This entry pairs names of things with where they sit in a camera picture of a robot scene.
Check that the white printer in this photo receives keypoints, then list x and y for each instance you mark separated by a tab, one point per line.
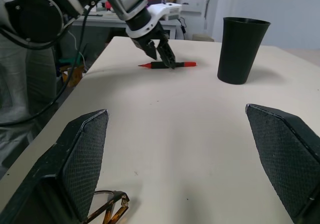
192	4

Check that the tortoiseshell glasses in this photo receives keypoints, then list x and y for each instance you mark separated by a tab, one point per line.
112	206

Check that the grey robot body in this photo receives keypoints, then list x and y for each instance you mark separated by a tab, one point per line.
25	84

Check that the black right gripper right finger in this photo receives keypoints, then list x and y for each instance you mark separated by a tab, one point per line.
287	154

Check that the yellow orange floor object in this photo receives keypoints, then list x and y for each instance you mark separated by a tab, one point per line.
72	75

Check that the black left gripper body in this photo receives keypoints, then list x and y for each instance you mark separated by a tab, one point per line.
141	42

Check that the black plastic cup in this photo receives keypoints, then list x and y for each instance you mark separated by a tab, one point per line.
237	54

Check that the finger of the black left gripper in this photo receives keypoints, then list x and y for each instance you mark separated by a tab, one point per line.
152	51
166	55

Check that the red and black marker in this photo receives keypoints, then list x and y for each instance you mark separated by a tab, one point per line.
190	64

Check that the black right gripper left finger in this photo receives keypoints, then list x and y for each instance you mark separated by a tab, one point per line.
62	164

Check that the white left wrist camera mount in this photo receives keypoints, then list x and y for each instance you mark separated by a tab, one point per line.
160	11

